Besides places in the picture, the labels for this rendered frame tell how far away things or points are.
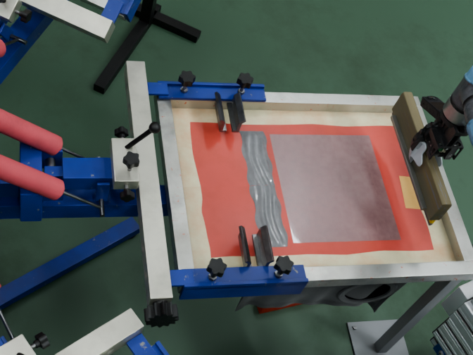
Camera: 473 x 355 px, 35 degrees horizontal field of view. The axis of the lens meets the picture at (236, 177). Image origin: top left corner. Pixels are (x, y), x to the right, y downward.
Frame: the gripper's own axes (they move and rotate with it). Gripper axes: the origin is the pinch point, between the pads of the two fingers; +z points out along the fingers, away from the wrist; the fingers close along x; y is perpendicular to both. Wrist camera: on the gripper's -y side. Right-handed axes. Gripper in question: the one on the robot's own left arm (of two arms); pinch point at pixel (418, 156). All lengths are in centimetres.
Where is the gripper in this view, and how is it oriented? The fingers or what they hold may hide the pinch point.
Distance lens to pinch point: 202.8
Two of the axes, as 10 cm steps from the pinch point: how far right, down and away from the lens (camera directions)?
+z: -2.3, 5.6, 8.0
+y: 1.5, 8.3, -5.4
